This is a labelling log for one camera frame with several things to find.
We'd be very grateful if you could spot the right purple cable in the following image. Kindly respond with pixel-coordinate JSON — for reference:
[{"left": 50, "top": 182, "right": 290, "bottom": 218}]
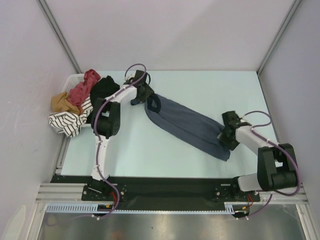
[{"left": 234, "top": 110, "right": 303, "bottom": 221}]

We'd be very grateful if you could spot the white plastic laundry basket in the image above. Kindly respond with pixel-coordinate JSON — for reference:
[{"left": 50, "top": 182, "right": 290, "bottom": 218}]
[{"left": 61, "top": 73, "right": 85, "bottom": 93}]

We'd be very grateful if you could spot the striped white black tank top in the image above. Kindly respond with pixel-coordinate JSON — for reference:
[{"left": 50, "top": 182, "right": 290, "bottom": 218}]
[{"left": 48, "top": 105, "right": 93, "bottom": 138}]

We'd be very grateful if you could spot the slotted cable duct rail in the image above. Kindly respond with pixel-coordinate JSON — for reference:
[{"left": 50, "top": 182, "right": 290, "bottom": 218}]
[{"left": 45, "top": 203, "right": 249, "bottom": 215}]

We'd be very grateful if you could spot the red tank top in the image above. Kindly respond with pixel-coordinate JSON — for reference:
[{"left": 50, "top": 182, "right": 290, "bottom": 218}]
[{"left": 67, "top": 69, "right": 101, "bottom": 114}]

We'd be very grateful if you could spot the aluminium extrusion base frame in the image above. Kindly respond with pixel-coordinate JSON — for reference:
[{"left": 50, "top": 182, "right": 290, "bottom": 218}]
[{"left": 34, "top": 139, "right": 311, "bottom": 221}]

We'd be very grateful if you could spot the blue grey tank top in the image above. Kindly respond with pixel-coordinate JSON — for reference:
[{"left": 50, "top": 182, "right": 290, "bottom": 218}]
[{"left": 144, "top": 93, "right": 231, "bottom": 162}]

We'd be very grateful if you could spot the aluminium corner post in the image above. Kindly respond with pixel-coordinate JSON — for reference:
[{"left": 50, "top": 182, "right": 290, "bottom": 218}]
[
  {"left": 36, "top": 0, "right": 82, "bottom": 74},
  {"left": 256, "top": 0, "right": 304, "bottom": 77}
]

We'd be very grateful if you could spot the left aluminium corner post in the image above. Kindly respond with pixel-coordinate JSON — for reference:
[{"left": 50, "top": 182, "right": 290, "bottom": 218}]
[{"left": 36, "top": 0, "right": 82, "bottom": 74}]

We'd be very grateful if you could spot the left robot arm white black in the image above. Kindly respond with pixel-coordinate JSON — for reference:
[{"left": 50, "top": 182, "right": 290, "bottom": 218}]
[{"left": 81, "top": 70, "right": 154, "bottom": 203}]

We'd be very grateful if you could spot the mustard tank top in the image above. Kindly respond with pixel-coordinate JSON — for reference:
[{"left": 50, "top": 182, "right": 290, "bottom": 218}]
[{"left": 51, "top": 92, "right": 81, "bottom": 115}]

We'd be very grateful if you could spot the right aluminium corner post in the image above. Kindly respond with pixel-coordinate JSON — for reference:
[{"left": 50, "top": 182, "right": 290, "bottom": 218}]
[{"left": 256, "top": 0, "right": 304, "bottom": 77}]

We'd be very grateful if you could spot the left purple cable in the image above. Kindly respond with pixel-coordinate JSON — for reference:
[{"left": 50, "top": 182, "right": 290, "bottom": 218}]
[{"left": 46, "top": 63, "right": 152, "bottom": 227}]

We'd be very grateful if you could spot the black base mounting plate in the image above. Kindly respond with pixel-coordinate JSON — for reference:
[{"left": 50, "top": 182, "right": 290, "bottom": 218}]
[{"left": 51, "top": 175, "right": 260, "bottom": 210}]

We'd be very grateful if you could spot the purple cable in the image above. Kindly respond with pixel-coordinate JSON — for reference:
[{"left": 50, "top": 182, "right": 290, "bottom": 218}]
[
  {"left": 46, "top": 63, "right": 152, "bottom": 227},
  {"left": 234, "top": 110, "right": 303, "bottom": 221}
]

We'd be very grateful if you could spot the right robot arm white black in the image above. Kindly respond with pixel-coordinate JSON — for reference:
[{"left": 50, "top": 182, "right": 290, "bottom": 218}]
[{"left": 217, "top": 111, "right": 302, "bottom": 201}]

